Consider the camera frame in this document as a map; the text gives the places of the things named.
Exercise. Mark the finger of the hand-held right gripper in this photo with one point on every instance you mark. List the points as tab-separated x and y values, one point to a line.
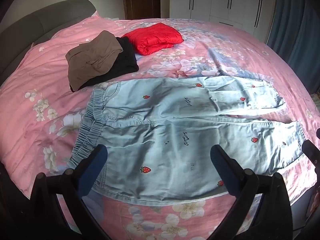
312	152

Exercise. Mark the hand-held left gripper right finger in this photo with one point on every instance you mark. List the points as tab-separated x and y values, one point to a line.
220	160

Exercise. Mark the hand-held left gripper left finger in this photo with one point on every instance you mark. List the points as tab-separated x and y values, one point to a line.
93	165

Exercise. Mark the light blue strawberry denim pants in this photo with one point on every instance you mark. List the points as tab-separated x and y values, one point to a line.
162	130

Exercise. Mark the brown folded garment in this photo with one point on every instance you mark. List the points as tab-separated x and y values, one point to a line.
92	57

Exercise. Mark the pink floral bedspread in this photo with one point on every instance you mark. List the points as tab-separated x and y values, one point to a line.
37	67

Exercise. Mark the black folded garment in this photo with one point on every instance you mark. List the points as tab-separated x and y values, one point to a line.
126	57

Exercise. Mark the blue curtain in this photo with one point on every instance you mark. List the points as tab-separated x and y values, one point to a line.
295	30

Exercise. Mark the red puffer jacket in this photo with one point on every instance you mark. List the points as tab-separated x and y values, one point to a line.
152	38

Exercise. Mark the grey upholstered headboard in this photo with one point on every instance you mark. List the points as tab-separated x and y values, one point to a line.
37	17

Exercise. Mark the white wardrobe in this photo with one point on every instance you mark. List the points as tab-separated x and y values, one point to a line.
215	0

